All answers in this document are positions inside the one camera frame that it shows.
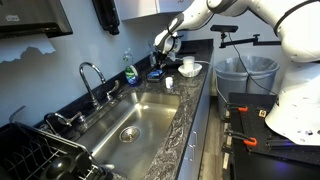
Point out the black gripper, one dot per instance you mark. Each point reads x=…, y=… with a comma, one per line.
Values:
x=163, y=55

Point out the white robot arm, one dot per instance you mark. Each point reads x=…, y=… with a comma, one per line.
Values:
x=300, y=33

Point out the clear slim bottle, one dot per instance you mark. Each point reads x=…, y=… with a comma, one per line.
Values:
x=151, y=55

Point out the small white bottle blue label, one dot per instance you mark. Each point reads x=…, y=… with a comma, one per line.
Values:
x=169, y=82

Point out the clear dish soap bottle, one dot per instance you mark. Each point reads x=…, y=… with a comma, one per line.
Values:
x=131, y=71

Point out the blue sponge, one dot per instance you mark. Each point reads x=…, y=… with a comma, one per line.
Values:
x=155, y=74

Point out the white paper cup stack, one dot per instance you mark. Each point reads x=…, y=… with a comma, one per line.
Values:
x=188, y=61

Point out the white coffee filters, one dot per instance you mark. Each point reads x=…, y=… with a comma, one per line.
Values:
x=190, y=71

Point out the stainless steel sink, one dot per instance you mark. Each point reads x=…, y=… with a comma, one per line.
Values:
x=146, y=120

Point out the grey trash can with liner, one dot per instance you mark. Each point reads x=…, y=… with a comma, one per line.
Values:
x=233, y=76

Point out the chrome faucet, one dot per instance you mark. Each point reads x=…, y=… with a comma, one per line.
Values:
x=87, y=83

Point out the metal sink drain strainer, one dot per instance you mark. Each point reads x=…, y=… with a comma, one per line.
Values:
x=129, y=134

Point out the black clamp orange tip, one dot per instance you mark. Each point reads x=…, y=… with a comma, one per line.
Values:
x=248, y=141
x=240, y=108

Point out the black perforated breadboard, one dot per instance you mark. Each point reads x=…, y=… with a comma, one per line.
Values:
x=253, y=126

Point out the black cup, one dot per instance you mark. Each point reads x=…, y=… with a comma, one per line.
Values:
x=56, y=168
x=83, y=160

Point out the black paper towel dispenser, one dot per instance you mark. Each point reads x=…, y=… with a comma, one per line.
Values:
x=30, y=16

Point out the white paper towel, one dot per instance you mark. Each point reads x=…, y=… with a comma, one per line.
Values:
x=16, y=46

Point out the black dish rack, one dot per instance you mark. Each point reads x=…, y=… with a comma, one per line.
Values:
x=26, y=150

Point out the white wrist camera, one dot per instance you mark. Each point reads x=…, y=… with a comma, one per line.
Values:
x=172, y=56

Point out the white wall cabinet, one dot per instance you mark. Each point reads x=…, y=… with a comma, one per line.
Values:
x=143, y=8

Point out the black wall dispenser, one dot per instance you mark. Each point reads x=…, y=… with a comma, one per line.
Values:
x=107, y=15

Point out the black camera on mount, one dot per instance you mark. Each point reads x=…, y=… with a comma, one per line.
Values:
x=224, y=28

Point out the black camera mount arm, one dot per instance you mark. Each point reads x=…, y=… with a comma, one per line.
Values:
x=246, y=41

